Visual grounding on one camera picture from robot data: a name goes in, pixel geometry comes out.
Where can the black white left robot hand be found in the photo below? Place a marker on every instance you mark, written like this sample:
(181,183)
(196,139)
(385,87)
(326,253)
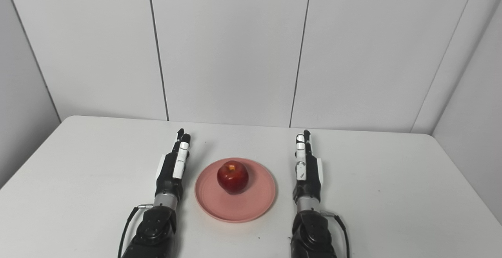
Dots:
(170,171)

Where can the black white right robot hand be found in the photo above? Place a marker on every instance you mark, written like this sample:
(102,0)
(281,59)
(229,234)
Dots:
(310,175)

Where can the red apple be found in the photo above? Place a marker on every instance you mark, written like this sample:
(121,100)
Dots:
(233,177)

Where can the pink round plate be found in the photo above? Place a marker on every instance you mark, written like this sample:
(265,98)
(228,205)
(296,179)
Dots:
(251,207)

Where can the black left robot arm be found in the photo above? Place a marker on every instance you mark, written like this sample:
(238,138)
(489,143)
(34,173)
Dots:
(155,230)

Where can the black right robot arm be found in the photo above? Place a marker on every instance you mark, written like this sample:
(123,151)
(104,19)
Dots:
(311,234)

